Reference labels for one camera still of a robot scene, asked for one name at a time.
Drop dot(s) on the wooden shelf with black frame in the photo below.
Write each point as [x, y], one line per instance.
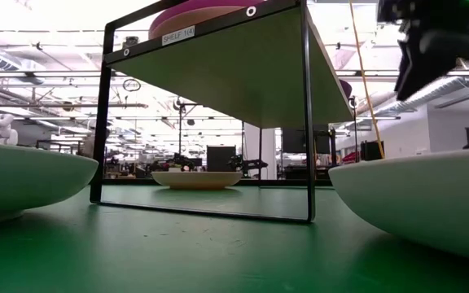
[238, 73]

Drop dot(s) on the black monitor back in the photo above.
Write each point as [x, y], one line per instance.
[221, 158]

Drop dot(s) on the green table mat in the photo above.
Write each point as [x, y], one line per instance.
[137, 252]

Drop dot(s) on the purple plate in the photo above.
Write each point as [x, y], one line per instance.
[345, 88]

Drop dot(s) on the magenta pink plate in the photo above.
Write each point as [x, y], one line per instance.
[169, 14]

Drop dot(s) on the peach plate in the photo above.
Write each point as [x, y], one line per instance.
[185, 27]

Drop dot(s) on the black computer case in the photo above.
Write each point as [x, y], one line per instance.
[369, 150]

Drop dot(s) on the black wide monitor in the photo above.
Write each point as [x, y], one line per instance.
[293, 140]

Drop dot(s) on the black metal rig frame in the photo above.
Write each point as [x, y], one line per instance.
[137, 182]

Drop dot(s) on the white bowl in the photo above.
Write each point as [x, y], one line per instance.
[23, 179]

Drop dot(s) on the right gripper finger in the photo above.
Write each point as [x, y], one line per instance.
[417, 73]
[450, 45]

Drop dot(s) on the black background robot arm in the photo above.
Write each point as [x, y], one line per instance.
[177, 161]
[251, 164]

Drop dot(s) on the white figurine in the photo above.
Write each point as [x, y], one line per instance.
[2, 130]

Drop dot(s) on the pale white-blue plate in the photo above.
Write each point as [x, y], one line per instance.
[422, 199]

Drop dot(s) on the beige plate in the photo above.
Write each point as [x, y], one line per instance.
[197, 180]

